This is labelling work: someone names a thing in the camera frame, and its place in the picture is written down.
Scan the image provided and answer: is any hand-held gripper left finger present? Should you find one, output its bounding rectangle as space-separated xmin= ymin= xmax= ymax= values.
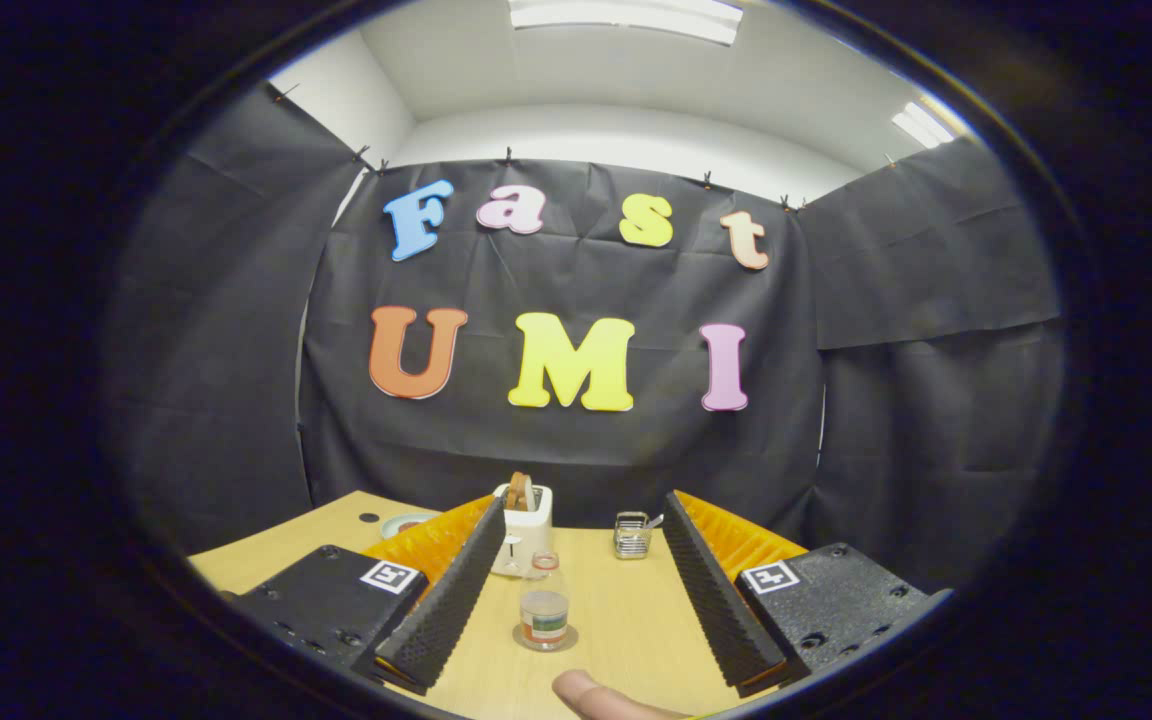
xmin=221 ymin=495 xmax=507 ymax=696

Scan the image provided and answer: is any small ceiling light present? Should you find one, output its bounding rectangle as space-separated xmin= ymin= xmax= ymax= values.
xmin=891 ymin=100 xmax=957 ymax=149

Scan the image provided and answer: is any wooden table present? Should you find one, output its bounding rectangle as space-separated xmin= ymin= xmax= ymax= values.
xmin=186 ymin=490 xmax=807 ymax=719

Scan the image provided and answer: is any long ceiling light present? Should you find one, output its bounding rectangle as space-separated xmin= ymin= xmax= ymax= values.
xmin=508 ymin=0 xmax=743 ymax=46

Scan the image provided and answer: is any clear juice bottle red label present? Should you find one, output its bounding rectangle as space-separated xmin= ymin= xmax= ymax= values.
xmin=519 ymin=551 xmax=571 ymax=652

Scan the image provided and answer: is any small metal wire rack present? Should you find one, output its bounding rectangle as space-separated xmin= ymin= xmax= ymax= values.
xmin=613 ymin=511 xmax=652 ymax=560

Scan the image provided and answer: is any round brown coaster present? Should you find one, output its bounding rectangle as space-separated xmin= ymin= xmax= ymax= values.
xmin=513 ymin=622 xmax=579 ymax=654

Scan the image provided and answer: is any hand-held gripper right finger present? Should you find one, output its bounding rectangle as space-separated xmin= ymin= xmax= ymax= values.
xmin=661 ymin=490 xmax=955 ymax=698

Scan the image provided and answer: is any white toaster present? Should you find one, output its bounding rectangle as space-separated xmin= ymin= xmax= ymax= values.
xmin=491 ymin=484 xmax=554 ymax=578

